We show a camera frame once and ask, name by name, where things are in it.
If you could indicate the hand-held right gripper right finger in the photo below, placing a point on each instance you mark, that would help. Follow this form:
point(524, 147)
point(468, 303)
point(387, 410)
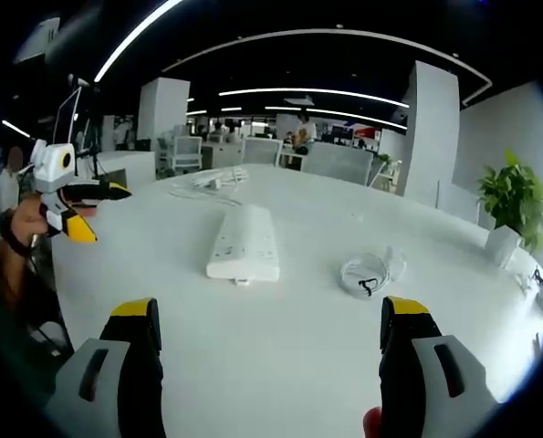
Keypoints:
point(428, 360)

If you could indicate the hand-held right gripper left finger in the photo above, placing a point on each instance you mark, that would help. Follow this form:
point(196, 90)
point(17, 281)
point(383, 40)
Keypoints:
point(111, 365)

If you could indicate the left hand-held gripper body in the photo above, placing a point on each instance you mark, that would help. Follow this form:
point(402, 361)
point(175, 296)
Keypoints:
point(52, 175)

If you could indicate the white power strip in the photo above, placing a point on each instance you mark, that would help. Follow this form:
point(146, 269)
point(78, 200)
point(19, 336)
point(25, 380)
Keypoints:
point(246, 244)

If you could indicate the small white desk items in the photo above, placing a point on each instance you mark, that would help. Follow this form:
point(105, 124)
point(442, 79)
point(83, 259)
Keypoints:
point(538, 285)

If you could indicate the white desk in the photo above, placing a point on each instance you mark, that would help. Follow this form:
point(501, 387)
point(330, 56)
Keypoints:
point(298, 319)

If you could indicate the person's left hand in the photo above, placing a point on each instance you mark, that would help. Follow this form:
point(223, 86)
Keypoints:
point(27, 221)

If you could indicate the person's right hand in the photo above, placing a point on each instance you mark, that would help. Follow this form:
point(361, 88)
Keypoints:
point(372, 422)

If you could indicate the white computer monitor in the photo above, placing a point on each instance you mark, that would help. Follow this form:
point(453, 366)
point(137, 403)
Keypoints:
point(65, 114)

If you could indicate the black wristband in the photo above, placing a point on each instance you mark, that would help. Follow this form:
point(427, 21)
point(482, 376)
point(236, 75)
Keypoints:
point(13, 244)

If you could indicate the white office chair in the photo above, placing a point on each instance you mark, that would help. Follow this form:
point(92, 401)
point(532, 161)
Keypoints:
point(186, 153)

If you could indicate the white plant pot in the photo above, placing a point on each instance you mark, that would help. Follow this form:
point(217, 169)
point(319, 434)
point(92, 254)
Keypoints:
point(504, 246)

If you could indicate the green potted plant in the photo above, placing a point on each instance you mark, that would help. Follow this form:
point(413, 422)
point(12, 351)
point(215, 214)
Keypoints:
point(517, 198)

